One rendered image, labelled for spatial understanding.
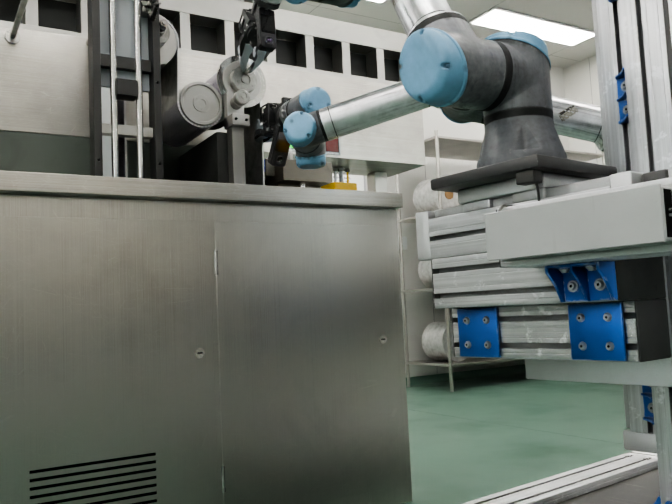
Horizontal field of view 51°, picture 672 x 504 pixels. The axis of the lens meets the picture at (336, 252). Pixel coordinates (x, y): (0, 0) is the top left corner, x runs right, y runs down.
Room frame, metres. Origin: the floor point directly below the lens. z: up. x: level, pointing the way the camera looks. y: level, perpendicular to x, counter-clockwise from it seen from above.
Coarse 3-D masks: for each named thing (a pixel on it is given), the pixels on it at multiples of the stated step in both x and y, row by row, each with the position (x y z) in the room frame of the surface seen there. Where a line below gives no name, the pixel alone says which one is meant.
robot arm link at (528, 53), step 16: (512, 32) 1.14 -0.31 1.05; (528, 32) 1.13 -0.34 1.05; (512, 48) 1.12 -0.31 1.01; (528, 48) 1.12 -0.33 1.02; (544, 48) 1.14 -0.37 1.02; (512, 64) 1.10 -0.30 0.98; (528, 64) 1.12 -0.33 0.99; (544, 64) 1.14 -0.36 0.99; (512, 80) 1.11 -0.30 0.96; (528, 80) 1.12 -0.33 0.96; (544, 80) 1.14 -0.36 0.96; (512, 96) 1.13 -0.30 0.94; (528, 96) 1.12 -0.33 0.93; (544, 96) 1.13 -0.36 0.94
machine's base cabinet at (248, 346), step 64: (0, 256) 1.35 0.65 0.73; (64, 256) 1.41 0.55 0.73; (128, 256) 1.48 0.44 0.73; (192, 256) 1.55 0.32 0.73; (256, 256) 1.63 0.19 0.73; (320, 256) 1.72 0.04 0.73; (384, 256) 1.82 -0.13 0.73; (0, 320) 1.35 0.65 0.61; (64, 320) 1.41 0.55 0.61; (128, 320) 1.48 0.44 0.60; (192, 320) 1.55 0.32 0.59; (256, 320) 1.63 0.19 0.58; (320, 320) 1.72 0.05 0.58; (384, 320) 1.81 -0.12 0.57; (0, 384) 1.35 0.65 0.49; (64, 384) 1.41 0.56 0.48; (128, 384) 1.48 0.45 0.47; (192, 384) 1.55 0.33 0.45; (256, 384) 1.63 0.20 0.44; (320, 384) 1.71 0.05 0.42; (384, 384) 1.81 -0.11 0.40; (0, 448) 1.35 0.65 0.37; (64, 448) 1.41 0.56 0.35; (128, 448) 1.47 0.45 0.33; (192, 448) 1.55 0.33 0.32; (256, 448) 1.62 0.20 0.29; (320, 448) 1.71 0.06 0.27; (384, 448) 1.80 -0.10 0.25
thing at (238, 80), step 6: (234, 72) 1.87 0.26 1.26; (240, 72) 1.88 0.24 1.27; (252, 72) 1.90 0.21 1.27; (234, 78) 1.87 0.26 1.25; (240, 78) 1.89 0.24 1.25; (246, 78) 1.89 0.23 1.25; (252, 78) 1.90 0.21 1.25; (234, 84) 1.87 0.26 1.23; (240, 84) 1.88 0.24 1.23; (246, 84) 1.89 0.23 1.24; (252, 84) 1.90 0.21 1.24; (246, 90) 1.89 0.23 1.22; (252, 90) 1.90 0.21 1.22
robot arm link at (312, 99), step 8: (312, 88) 1.65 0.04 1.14; (320, 88) 1.66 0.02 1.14; (296, 96) 1.70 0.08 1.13; (304, 96) 1.65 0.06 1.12; (312, 96) 1.65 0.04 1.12; (320, 96) 1.66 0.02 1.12; (328, 96) 1.67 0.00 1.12; (288, 104) 1.72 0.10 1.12; (296, 104) 1.68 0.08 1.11; (304, 104) 1.65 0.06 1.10; (312, 104) 1.65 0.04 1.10; (320, 104) 1.66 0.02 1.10; (328, 104) 1.67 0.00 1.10; (288, 112) 1.72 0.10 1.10
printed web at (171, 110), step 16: (160, 16) 1.80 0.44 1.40; (176, 32) 1.82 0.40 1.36; (176, 64) 1.83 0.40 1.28; (176, 80) 1.83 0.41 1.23; (208, 80) 1.98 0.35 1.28; (176, 96) 1.83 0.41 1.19; (176, 112) 1.84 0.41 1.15; (176, 128) 1.90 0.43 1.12; (192, 128) 1.87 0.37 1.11; (208, 128) 1.89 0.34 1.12; (176, 144) 2.03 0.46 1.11
